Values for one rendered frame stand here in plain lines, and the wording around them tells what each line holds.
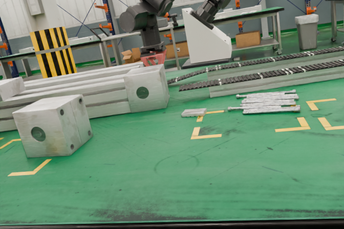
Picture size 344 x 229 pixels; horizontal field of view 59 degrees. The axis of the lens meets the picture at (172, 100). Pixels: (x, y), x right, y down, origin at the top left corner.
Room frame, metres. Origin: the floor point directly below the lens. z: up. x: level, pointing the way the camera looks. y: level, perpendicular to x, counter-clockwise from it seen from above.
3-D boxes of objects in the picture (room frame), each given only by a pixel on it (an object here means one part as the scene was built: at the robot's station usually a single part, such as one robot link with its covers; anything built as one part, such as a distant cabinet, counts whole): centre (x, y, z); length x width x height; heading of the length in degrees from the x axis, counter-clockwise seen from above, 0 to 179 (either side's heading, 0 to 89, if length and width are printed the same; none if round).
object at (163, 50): (0.99, 0.02, 0.87); 0.07 x 0.07 x 0.09; 82
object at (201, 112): (0.63, -0.04, 0.78); 0.05 x 0.03 x 0.01; 67
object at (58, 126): (0.60, 0.24, 0.83); 0.11 x 0.10 x 0.10; 162
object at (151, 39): (0.97, 0.03, 0.94); 0.10 x 0.07 x 0.07; 172
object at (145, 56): (0.94, 0.03, 0.87); 0.07 x 0.07 x 0.09; 82
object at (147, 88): (0.79, 0.05, 0.83); 0.12 x 0.09 x 0.10; 172
